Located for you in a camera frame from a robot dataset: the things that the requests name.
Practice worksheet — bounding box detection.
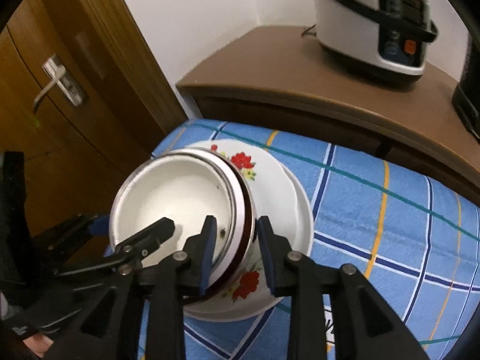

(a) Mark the plain grey round plate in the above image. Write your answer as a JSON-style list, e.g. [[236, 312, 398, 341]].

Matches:
[[184, 166, 313, 323]]

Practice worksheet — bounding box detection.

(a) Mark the operator hand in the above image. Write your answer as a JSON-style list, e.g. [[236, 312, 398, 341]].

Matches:
[[23, 333, 54, 358]]

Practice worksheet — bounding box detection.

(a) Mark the stainless steel bowl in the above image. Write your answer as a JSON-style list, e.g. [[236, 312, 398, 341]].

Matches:
[[109, 147, 253, 289]]

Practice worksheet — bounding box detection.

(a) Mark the red flower white plate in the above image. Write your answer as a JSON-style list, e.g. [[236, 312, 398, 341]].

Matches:
[[186, 139, 312, 318]]

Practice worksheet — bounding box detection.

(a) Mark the love sole label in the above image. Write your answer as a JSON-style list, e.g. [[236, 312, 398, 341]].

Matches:
[[324, 307, 335, 345]]

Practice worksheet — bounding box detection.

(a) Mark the blue checked tablecloth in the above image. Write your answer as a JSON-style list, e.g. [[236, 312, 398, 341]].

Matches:
[[152, 119, 479, 359]]

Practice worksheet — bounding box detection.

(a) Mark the black thermos flask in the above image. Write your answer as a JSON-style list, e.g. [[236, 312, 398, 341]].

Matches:
[[452, 37, 480, 141]]

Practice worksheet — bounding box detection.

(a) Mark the small white bowl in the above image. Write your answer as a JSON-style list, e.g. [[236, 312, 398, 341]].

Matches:
[[109, 150, 232, 266]]

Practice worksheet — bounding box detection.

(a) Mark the white black rice cooker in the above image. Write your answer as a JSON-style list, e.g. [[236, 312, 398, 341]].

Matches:
[[313, 0, 439, 82]]

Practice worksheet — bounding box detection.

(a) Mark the brown wooden door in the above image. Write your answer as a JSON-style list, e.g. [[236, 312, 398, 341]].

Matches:
[[1, 0, 187, 236]]

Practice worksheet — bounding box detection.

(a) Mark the brown wooden cabinet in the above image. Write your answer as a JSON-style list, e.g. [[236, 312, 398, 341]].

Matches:
[[176, 26, 479, 203]]

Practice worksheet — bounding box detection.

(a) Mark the metal door handle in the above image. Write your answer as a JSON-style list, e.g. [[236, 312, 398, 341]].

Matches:
[[32, 55, 89, 113]]

